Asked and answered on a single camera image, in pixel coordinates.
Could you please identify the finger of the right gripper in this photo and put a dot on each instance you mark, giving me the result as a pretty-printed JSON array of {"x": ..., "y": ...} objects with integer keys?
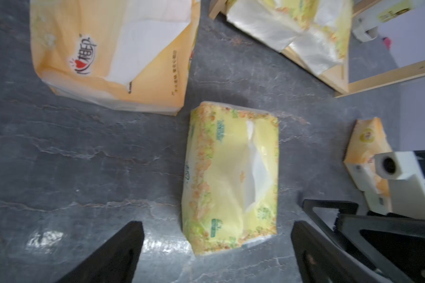
[
  {"x": 325, "y": 212},
  {"x": 395, "y": 246}
]

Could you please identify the orange tissue pack centre-right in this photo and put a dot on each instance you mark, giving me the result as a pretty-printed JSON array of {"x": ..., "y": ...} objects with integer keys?
[{"x": 367, "y": 140}]

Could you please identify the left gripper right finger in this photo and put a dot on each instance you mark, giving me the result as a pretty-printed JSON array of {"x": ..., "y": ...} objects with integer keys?
[{"x": 321, "y": 261}]

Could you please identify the wooden two-tier shelf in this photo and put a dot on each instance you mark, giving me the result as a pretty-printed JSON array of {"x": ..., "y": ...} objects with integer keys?
[{"x": 338, "y": 76}]

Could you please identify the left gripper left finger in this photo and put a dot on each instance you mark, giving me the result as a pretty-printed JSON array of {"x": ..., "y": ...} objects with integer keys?
[{"x": 113, "y": 262}]

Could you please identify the small pink object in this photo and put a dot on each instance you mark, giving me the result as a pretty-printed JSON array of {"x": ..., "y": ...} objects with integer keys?
[{"x": 387, "y": 42}]

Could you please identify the orange tissue pack left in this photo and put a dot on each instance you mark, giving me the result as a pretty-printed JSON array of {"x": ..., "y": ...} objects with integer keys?
[{"x": 130, "y": 56}]

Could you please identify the green tissue pack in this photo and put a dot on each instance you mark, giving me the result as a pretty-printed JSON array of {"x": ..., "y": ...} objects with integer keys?
[
  {"x": 230, "y": 186},
  {"x": 317, "y": 31}
]

